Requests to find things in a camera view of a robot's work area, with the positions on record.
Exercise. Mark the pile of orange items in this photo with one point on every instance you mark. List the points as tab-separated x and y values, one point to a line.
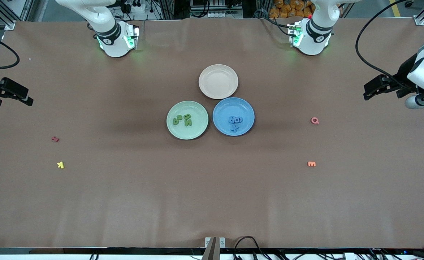
289	8

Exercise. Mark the brown table cover mat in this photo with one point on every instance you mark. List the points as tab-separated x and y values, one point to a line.
197	187

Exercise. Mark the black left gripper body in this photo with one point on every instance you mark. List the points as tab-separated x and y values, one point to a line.
404	75

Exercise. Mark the blue foam letter x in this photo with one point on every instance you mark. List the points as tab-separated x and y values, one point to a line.
234	128

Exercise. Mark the pale pink plate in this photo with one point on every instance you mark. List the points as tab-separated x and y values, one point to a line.
218	81

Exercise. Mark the blue foam letter E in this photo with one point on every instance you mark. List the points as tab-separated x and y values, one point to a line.
231	119

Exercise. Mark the blue foam letter a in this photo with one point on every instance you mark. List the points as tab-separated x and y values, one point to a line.
239	119

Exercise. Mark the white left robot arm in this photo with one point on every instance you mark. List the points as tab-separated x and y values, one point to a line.
316	32

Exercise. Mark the white power strip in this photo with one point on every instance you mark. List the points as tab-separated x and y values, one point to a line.
219	14
137	5

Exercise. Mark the grey metal bracket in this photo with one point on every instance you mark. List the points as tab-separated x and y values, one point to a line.
222	241

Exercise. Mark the black table edge rail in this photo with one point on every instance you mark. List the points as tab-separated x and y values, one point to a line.
89	250

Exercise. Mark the yellow foam letter K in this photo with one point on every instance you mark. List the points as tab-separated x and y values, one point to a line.
60	165

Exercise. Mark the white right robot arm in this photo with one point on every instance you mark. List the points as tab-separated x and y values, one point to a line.
107	29

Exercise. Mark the red foam letter Q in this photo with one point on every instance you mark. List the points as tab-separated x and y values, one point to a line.
315	120

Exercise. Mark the blue plate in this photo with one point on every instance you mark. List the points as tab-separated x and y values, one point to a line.
226	106

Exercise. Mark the light green plate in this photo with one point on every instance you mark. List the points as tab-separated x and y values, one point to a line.
194	130

